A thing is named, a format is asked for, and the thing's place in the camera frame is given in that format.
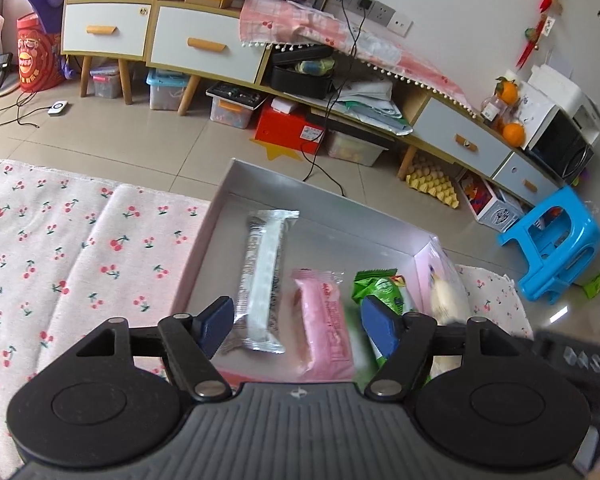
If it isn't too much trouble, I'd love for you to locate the tall wooden shelf cabinet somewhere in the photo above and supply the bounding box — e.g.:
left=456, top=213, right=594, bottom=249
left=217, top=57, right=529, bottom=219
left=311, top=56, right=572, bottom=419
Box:
left=60, top=0, right=156, bottom=106

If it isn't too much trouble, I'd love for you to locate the white drawer orange handle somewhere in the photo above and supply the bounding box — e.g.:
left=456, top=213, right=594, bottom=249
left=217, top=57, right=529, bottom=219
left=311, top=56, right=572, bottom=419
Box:
left=413, top=95, right=512, bottom=163
left=150, top=6, right=267, bottom=84
left=61, top=2, right=152, bottom=61
left=492, top=152, right=554, bottom=207

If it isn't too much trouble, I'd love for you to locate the white crate with toys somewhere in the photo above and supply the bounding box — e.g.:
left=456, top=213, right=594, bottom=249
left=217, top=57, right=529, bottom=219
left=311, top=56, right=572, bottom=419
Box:
left=459, top=172, right=527, bottom=227

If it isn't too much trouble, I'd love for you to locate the clear box pink lid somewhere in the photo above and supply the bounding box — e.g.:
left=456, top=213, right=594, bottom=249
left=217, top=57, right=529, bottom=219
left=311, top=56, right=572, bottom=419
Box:
left=90, top=65, right=122, bottom=100

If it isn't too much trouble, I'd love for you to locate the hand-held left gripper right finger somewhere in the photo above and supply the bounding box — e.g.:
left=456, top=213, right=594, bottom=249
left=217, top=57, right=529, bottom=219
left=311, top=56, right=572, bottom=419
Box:
left=360, top=296, right=518, bottom=403

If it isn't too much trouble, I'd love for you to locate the yellow star floor sticker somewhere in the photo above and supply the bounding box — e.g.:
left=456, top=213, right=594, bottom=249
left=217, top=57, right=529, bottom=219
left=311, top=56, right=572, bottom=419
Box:
left=249, top=135, right=306, bottom=164

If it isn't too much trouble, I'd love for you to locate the clear plastic storage box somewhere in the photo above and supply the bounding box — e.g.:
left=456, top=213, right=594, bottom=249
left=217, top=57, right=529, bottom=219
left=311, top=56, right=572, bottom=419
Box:
left=324, top=129, right=384, bottom=167

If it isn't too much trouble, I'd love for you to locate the blue plastic stool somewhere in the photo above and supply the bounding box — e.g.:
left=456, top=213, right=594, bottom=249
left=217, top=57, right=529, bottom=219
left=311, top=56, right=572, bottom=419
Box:
left=497, top=185, right=600, bottom=305

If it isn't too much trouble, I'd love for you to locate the black open case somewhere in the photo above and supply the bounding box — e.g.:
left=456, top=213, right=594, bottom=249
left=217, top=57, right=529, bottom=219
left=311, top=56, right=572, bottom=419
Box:
left=269, top=43, right=337, bottom=101

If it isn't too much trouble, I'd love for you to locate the black power cable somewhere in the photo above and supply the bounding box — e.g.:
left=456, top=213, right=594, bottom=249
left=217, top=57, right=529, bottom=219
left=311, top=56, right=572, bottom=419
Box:
left=300, top=0, right=369, bottom=197

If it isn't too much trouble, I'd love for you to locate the green snack packet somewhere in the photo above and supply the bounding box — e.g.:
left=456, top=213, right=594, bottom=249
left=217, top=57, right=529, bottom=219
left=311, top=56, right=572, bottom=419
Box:
left=351, top=270, right=421, bottom=376

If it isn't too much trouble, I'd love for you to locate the red patterned gift bag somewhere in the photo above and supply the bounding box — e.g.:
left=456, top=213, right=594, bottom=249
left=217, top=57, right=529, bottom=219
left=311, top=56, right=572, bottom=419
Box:
left=15, top=12, right=66, bottom=94

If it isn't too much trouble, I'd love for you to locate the pink snack packet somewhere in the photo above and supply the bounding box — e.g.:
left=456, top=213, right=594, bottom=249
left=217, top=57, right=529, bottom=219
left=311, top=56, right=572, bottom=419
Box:
left=291, top=268, right=357, bottom=381

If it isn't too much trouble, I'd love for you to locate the thin black floor cable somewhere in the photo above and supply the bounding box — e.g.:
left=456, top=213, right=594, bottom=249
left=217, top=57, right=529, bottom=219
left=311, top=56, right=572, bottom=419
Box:
left=0, top=92, right=51, bottom=131

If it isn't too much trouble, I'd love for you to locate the yellow egg tray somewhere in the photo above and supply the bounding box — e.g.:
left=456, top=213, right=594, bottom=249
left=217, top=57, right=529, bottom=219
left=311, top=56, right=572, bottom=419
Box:
left=404, top=155, right=461, bottom=209

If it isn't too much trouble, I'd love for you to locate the cherry print tablecloth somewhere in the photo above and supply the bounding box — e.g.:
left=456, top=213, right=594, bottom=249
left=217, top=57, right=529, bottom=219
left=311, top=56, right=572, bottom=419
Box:
left=0, top=159, right=536, bottom=480

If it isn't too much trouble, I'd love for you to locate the clear box black lid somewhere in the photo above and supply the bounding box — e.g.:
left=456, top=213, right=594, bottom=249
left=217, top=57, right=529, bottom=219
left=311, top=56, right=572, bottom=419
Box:
left=206, top=82, right=269, bottom=130

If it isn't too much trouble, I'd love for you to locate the black and white microwave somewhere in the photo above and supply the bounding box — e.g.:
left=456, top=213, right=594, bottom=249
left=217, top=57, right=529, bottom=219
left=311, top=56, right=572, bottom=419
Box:
left=521, top=81, right=595, bottom=184

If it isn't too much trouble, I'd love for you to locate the pink cherry print cloth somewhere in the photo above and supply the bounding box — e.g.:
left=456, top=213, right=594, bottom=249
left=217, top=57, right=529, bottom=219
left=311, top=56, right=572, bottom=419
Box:
left=239, top=0, right=482, bottom=122

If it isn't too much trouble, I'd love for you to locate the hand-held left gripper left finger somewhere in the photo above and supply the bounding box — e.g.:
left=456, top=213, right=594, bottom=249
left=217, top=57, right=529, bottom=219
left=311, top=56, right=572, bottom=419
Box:
left=75, top=296, right=236, bottom=403

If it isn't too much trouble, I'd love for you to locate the white printer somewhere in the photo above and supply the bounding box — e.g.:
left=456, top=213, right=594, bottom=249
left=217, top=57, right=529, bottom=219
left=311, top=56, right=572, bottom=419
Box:
left=527, top=62, right=600, bottom=144

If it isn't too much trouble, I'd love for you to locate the clear box blue lid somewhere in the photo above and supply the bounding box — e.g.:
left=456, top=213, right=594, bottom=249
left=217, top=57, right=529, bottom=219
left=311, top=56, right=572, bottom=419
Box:
left=146, top=68, right=190, bottom=111

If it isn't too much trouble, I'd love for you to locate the low wooden cabinet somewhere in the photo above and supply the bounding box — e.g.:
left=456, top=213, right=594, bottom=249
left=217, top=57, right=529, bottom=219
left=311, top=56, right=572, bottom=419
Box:
left=260, top=35, right=556, bottom=211

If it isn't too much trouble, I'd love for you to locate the orange fruit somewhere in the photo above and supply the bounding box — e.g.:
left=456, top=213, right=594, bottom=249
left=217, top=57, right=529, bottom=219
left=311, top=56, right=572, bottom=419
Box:
left=502, top=122, right=526, bottom=149
left=496, top=79, right=520, bottom=105

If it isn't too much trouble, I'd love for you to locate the silver snack packet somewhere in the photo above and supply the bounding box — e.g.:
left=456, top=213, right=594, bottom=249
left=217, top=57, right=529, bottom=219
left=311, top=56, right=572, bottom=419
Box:
left=232, top=210, right=301, bottom=356

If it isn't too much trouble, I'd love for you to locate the pile of papers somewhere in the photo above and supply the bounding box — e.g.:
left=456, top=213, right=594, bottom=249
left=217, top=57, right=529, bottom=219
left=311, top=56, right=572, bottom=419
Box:
left=337, top=79, right=414, bottom=137

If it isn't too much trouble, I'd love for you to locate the red shoe box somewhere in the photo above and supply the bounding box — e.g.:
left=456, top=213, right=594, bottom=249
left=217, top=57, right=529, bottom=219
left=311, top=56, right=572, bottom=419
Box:
left=253, top=99, right=326, bottom=154

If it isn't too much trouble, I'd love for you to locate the clear glass jar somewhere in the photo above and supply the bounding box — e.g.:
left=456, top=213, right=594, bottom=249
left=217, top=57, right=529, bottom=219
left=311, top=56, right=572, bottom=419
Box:
left=481, top=94, right=506, bottom=124

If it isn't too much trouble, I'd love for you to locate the pink cardboard box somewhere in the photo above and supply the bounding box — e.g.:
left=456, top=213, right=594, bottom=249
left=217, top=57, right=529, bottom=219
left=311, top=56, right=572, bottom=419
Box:
left=172, top=157, right=473, bottom=396

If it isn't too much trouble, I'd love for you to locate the pale yellow snack packet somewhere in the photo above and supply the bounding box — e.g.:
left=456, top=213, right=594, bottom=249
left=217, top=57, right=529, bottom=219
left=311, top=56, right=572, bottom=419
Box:
left=427, top=265, right=468, bottom=381

